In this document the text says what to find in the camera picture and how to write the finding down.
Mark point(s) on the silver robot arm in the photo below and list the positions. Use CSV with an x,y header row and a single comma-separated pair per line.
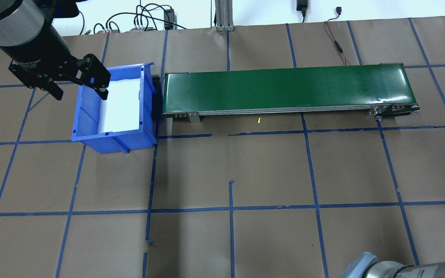
x,y
10,21
400,270

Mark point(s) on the white foam liner sheet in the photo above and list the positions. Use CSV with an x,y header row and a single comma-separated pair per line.
x,y
122,110

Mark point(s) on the blue plastic storage bin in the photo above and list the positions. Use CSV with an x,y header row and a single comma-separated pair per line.
x,y
129,141

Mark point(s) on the black power adapter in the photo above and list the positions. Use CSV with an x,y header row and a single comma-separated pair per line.
x,y
168,18

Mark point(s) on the green conveyor belt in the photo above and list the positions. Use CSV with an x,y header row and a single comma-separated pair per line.
x,y
284,87

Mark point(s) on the black plug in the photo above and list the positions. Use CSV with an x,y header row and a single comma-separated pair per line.
x,y
302,5

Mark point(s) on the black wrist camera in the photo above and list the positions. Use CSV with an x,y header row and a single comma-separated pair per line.
x,y
64,7

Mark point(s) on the aluminium profile post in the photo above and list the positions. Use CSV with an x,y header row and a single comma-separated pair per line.
x,y
224,15

